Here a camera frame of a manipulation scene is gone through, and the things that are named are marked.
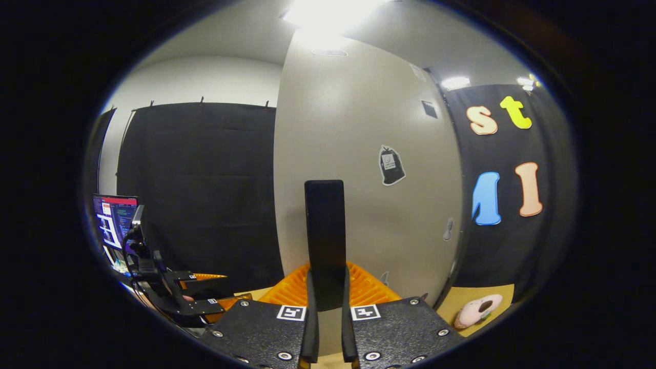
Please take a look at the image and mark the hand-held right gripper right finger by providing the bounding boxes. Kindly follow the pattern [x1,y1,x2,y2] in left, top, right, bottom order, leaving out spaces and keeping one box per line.
[341,261,468,369]

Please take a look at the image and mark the black cable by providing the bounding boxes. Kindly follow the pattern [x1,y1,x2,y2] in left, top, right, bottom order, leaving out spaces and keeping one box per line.
[121,231,137,272]

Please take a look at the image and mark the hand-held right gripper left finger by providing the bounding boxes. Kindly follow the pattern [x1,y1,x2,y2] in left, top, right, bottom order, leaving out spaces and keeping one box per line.
[197,262,321,369]

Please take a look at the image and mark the open laptop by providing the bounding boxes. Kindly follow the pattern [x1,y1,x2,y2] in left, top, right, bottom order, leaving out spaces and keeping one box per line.
[93,194,140,253]

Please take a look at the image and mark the black door handle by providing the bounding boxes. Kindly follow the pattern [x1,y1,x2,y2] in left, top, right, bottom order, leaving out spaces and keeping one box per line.
[304,179,347,312]

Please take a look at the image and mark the black backdrop cloth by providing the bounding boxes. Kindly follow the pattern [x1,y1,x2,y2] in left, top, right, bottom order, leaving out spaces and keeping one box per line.
[85,84,568,304]

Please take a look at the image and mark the grey cabinet door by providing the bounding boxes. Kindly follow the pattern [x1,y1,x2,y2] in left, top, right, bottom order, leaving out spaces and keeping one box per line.
[273,30,465,355]

